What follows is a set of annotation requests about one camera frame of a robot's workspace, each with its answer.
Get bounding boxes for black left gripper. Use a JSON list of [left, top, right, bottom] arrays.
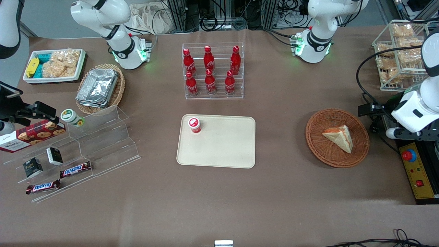
[[358, 102, 389, 119]]

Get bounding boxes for triangular sandwich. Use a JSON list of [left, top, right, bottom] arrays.
[[322, 125, 354, 154]]

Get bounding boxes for round brown wicker basket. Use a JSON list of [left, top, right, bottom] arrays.
[[306, 109, 370, 168]]

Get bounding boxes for oval tan wicker basket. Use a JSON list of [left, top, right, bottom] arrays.
[[75, 63, 125, 115]]

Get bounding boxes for beige plastic tray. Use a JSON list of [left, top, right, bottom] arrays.
[[176, 114, 256, 169]]

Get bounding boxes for red tartan cookie box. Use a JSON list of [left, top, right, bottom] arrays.
[[0, 120, 66, 153]]

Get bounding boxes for green lidded jar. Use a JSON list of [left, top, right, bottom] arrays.
[[61, 109, 85, 127]]

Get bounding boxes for bagged fried snack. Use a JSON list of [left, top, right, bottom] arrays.
[[377, 57, 402, 85], [392, 23, 414, 37], [376, 43, 395, 57], [398, 49, 424, 65], [397, 36, 424, 50]]

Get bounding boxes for yellow snack pack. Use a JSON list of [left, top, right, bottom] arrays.
[[26, 58, 40, 78]]

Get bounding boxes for small black box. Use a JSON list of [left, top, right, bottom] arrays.
[[23, 157, 44, 178], [46, 147, 64, 166]]

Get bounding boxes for clear bag of crackers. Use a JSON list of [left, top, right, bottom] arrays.
[[42, 49, 81, 78]]

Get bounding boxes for white rectangular bin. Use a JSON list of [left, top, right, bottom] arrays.
[[23, 48, 87, 84]]

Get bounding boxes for stacked foil containers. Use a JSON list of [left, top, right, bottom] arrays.
[[76, 68, 119, 108]]

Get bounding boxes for brown Snickers bar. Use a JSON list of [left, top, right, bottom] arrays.
[[26, 179, 61, 195], [60, 161, 92, 178]]

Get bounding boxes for clear acrylic step shelf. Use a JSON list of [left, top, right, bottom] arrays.
[[3, 105, 141, 203]]

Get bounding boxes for yellow black control box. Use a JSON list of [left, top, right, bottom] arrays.
[[399, 142, 439, 205]]

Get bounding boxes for beige cloth bag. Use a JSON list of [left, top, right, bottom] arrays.
[[129, 3, 174, 35]]

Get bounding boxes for red cola bottle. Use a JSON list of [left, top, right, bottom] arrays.
[[205, 69, 217, 95], [204, 45, 215, 72], [183, 48, 197, 75], [230, 45, 241, 75], [225, 70, 236, 95], [186, 71, 199, 96]]

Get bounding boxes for clear acrylic bottle rack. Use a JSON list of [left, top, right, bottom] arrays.
[[182, 43, 244, 100]]

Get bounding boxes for red lidded cup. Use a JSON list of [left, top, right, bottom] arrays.
[[188, 117, 202, 134]]

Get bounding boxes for black power cable with plug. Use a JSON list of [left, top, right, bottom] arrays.
[[370, 118, 400, 153]]

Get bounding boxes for white wire basket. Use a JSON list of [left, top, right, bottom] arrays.
[[372, 20, 439, 92]]

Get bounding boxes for black base cables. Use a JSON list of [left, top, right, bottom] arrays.
[[262, 28, 300, 47]]

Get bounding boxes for black floor cables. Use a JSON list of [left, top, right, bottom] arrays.
[[324, 229, 439, 247]]

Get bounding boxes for aluminium frame post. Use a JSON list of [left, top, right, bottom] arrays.
[[167, 0, 200, 33], [262, 0, 279, 30]]

